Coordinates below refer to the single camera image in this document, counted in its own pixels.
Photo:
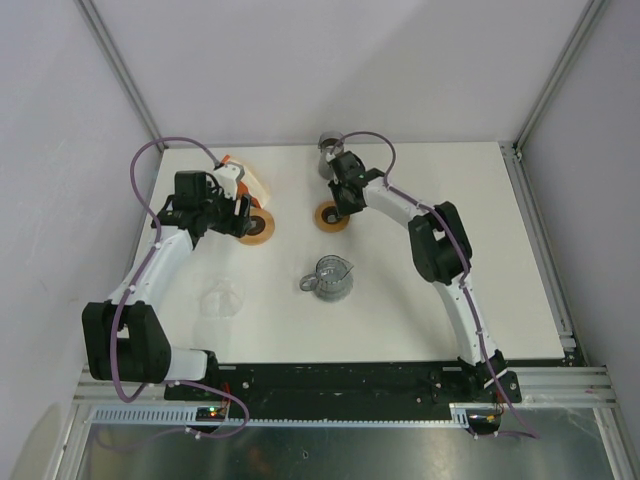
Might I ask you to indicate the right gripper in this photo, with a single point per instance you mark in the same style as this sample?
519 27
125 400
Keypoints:
335 187

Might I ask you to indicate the aluminium frame rail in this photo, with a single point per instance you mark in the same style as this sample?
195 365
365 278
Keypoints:
445 382

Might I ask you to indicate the white slotted cable duct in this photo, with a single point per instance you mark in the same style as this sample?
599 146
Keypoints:
449 416

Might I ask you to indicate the glass coffee server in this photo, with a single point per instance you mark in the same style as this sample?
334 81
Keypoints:
331 281

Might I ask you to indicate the grey glass carafe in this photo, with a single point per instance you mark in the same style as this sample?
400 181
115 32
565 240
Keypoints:
328 144

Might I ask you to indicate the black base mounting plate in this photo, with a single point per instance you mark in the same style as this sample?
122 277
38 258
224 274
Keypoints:
350 404

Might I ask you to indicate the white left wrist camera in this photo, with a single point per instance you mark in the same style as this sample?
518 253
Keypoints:
230 177

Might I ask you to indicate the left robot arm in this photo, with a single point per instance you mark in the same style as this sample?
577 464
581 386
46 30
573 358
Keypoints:
123 335

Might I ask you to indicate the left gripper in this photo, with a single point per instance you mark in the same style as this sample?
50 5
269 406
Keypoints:
235 225

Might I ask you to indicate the orange coffee filter pack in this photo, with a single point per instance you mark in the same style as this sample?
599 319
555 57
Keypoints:
251 183

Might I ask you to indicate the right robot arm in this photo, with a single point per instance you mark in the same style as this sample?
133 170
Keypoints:
441 253

